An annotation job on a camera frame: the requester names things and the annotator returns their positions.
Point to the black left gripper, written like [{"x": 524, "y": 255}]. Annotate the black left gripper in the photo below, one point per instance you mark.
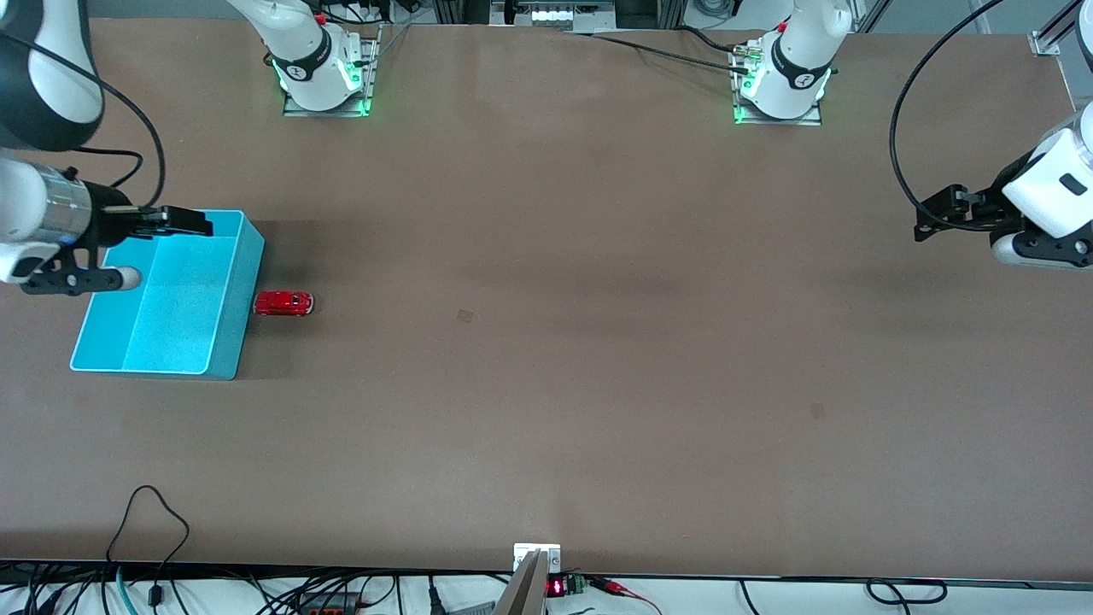
[{"x": 988, "y": 207}]

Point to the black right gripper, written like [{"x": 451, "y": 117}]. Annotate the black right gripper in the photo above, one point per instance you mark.
[{"x": 109, "y": 219}]

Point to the red beetle toy car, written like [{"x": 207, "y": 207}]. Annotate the red beetle toy car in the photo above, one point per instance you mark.
[{"x": 282, "y": 303}]

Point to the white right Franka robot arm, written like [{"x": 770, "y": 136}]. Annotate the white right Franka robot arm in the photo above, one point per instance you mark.
[{"x": 312, "y": 60}]

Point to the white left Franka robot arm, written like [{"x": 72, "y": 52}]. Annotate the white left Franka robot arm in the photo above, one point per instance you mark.
[{"x": 794, "y": 60}]

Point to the blue plastic storage box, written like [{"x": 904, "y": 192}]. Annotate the blue plastic storage box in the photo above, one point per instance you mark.
[{"x": 179, "y": 316}]

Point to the black orange power strip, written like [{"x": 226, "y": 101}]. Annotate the black orange power strip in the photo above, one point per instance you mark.
[{"x": 329, "y": 605}]

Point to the lit white device panel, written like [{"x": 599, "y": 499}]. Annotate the lit white device panel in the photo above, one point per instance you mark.
[{"x": 555, "y": 14}]

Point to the grey aluminium bar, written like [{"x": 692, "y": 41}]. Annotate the grey aluminium bar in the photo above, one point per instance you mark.
[{"x": 525, "y": 589}]

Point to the red LED display module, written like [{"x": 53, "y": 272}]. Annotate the red LED display module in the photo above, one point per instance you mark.
[{"x": 557, "y": 587}]

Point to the black right camera mount bracket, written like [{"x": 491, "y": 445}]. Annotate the black right camera mount bracket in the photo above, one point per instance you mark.
[{"x": 77, "y": 280}]

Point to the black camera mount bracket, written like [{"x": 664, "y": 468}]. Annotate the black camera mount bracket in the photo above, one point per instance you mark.
[
  {"x": 1059, "y": 246},
  {"x": 77, "y": 280}
]

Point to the black left camera mount bracket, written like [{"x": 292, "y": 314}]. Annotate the black left camera mount bracket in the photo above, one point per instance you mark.
[{"x": 1059, "y": 246}]

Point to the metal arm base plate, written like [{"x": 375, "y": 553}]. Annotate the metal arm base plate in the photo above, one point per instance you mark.
[
  {"x": 811, "y": 120},
  {"x": 299, "y": 112}
]

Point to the aluminium frame profile with bracket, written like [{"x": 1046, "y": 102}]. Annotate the aluminium frame profile with bracket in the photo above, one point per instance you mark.
[{"x": 1043, "y": 43}]

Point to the aluminium frame post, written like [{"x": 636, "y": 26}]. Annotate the aluminium frame post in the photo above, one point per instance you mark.
[
  {"x": 672, "y": 13},
  {"x": 452, "y": 10}
]

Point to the white table edge bracket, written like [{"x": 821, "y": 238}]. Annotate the white table edge bracket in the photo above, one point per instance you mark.
[{"x": 525, "y": 551}]

